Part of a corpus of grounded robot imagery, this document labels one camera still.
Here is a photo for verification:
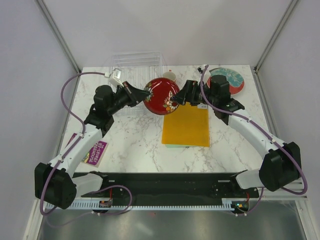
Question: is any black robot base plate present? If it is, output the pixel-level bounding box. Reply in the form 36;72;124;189
85;172;259;206

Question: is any white wire dish rack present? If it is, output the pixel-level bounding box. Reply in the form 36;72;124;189
106;51;167;116

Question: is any dark red floral plate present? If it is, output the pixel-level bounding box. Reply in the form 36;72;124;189
143;77;180;116

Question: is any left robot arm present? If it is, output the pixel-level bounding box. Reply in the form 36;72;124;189
34;81;152;210

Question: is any orange mug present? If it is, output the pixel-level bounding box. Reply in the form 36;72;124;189
162;70;177;82

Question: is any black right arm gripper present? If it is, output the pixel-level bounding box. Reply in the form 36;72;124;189
170;79;218;107

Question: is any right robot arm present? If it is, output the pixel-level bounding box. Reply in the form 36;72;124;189
171;75;302;197

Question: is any white slotted cable duct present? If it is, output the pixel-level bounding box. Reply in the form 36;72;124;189
46;197;250;211

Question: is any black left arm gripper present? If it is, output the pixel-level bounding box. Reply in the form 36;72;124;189
107;81;150;115

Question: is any red teal floral plate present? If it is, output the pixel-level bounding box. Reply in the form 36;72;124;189
209;67;245;95

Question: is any yellow clip file folder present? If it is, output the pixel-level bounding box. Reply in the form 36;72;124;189
161;103;210;147

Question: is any purple storey treehouse book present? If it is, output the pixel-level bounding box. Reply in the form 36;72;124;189
81;140;109;168

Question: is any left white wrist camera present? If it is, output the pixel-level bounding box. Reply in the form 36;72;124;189
104;68;124;88

